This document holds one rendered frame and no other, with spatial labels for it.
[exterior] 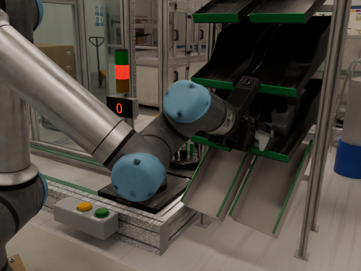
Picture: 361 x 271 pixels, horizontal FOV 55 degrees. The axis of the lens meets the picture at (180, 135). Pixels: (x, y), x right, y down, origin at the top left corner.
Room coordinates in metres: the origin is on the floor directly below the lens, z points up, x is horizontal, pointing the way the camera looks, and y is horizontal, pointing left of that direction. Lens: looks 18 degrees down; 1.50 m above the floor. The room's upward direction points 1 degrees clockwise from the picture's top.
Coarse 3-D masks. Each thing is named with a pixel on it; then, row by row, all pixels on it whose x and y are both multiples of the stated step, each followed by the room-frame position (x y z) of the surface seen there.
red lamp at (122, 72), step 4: (116, 68) 1.27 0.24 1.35; (120, 68) 1.26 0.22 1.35; (124, 68) 1.26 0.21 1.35; (128, 68) 1.28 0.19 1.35; (116, 72) 1.27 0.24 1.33; (120, 72) 1.26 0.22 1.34; (124, 72) 1.26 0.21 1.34; (128, 72) 1.28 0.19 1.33; (116, 76) 1.27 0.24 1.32; (120, 76) 1.26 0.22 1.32; (124, 76) 1.26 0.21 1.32; (128, 76) 1.28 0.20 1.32
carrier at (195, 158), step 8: (184, 144) 1.31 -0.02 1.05; (192, 144) 1.33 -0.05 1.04; (184, 152) 1.30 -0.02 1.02; (192, 152) 1.34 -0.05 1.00; (176, 160) 1.26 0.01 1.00; (184, 160) 1.28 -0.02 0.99; (192, 160) 1.28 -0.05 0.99; (200, 160) 1.33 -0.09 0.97; (168, 168) 1.24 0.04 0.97; (176, 168) 1.24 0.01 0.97; (184, 168) 1.24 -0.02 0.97; (192, 168) 1.24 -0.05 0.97; (184, 176) 1.17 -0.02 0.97
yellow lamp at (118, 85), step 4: (116, 80) 1.27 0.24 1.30; (120, 80) 1.26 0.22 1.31; (124, 80) 1.26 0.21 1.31; (128, 80) 1.28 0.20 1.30; (116, 84) 1.27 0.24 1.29; (120, 84) 1.26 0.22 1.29; (124, 84) 1.26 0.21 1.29; (128, 84) 1.28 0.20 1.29; (116, 88) 1.27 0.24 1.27; (120, 88) 1.26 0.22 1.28; (124, 88) 1.26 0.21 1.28; (128, 88) 1.27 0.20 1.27; (120, 92) 1.26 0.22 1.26; (124, 92) 1.26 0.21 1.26
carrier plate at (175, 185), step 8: (168, 176) 1.16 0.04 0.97; (176, 176) 1.16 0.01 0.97; (112, 184) 1.09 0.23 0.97; (168, 184) 1.10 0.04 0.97; (176, 184) 1.10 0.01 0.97; (184, 184) 1.10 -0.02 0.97; (104, 192) 1.03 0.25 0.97; (112, 192) 1.03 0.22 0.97; (160, 192) 1.03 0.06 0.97; (168, 192) 1.03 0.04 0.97; (176, 192) 1.04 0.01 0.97; (112, 200) 1.01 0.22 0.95; (152, 200) 0.98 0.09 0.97; (160, 200) 0.98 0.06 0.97; (168, 200) 0.98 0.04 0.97; (144, 208) 0.95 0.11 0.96; (152, 208) 0.93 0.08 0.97; (160, 208) 0.94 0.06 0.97
